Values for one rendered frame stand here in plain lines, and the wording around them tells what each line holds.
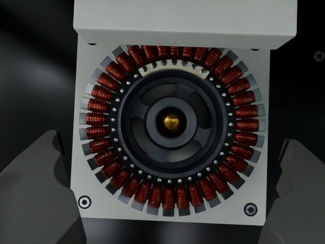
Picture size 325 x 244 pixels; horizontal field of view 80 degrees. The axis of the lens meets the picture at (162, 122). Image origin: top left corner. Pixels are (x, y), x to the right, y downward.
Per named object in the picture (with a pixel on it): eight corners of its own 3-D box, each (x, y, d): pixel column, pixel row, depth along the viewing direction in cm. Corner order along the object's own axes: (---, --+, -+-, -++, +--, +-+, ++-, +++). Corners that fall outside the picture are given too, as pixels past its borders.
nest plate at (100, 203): (258, 219, 16) (266, 226, 15) (75, 210, 16) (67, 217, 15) (263, 36, 16) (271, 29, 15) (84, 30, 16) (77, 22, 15)
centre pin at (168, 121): (182, 136, 15) (186, 138, 12) (157, 134, 15) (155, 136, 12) (183, 110, 15) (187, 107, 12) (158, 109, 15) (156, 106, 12)
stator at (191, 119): (241, 200, 15) (267, 225, 11) (94, 193, 15) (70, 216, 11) (245, 53, 15) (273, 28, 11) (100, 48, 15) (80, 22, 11)
